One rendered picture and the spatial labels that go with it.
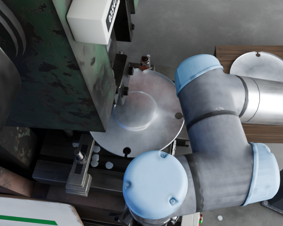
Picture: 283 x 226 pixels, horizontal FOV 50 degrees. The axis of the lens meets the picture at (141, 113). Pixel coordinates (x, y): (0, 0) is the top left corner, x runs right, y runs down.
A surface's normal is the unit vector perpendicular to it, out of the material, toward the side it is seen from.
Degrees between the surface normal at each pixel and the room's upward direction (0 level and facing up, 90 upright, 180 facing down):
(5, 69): 86
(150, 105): 0
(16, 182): 73
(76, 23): 90
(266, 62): 0
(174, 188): 1
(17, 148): 90
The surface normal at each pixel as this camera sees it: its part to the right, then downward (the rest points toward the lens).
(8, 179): 0.93, -0.01
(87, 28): -0.17, 0.88
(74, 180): -0.06, -0.46
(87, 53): 0.98, 0.13
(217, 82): 0.30, -0.49
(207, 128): -0.51, -0.33
